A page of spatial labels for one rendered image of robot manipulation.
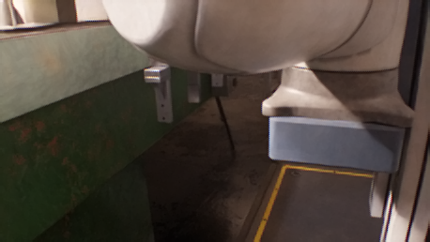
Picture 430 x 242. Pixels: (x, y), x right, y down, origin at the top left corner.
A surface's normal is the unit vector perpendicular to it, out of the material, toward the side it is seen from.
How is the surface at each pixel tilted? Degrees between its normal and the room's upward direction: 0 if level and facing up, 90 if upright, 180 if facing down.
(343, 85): 85
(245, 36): 129
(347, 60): 92
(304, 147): 90
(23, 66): 90
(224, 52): 135
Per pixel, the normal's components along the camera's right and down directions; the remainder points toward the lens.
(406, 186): -0.35, 0.32
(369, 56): 0.09, 0.42
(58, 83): 0.95, 0.07
